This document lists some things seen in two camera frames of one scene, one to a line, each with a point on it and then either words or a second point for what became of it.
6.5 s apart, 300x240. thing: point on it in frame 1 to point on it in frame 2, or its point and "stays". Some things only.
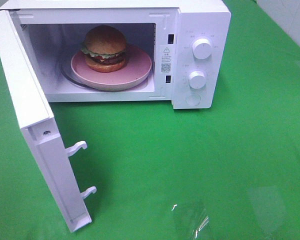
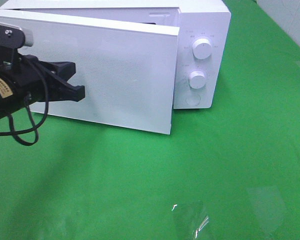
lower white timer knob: x=197 y=80 stays
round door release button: x=192 y=100 stays
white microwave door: x=37 y=122 to x=129 y=71
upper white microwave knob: x=202 y=48 stays
